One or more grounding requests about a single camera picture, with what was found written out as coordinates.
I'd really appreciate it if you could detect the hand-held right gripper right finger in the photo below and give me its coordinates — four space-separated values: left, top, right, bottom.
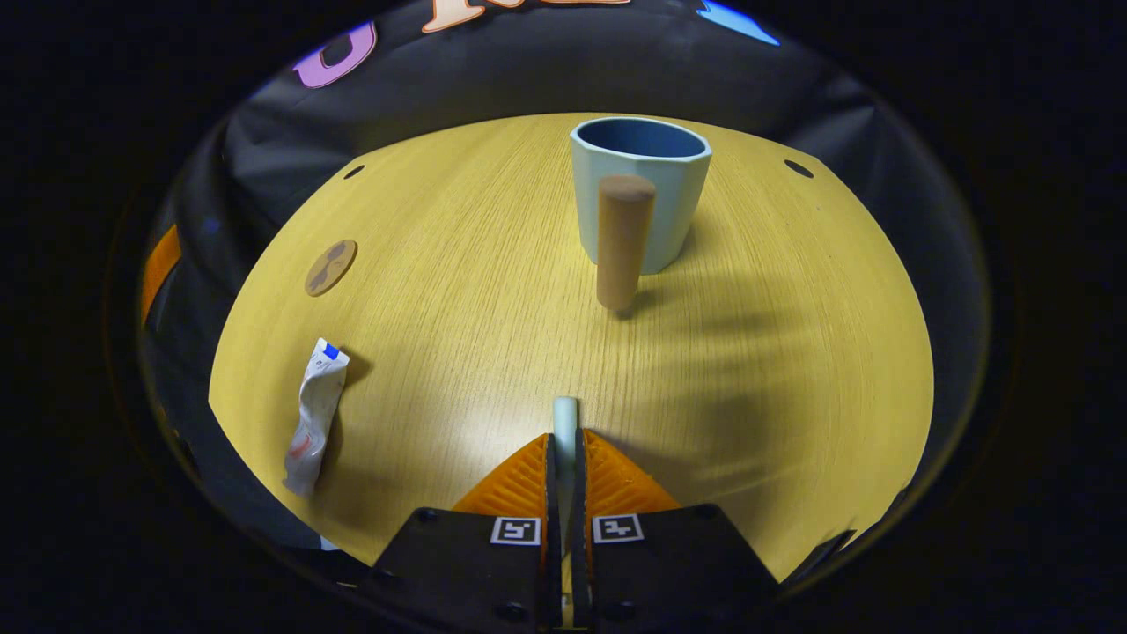
572 429 780 630

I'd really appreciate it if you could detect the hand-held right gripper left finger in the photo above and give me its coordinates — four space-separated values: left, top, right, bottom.
365 431 560 630

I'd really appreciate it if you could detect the round brown coaster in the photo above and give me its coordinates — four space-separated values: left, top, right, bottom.
305 239 358 298

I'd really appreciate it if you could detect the pale green toothbrush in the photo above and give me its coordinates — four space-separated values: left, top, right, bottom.
552 396 579 628

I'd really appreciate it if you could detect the white toothpaste tube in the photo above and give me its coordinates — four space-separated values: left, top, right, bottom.
283 338 350 497

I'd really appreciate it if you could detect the light blue cup wooden handle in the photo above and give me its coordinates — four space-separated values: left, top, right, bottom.
570 116 712 313

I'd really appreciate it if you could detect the black backdrop cloth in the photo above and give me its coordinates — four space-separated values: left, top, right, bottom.
141 0 991 564

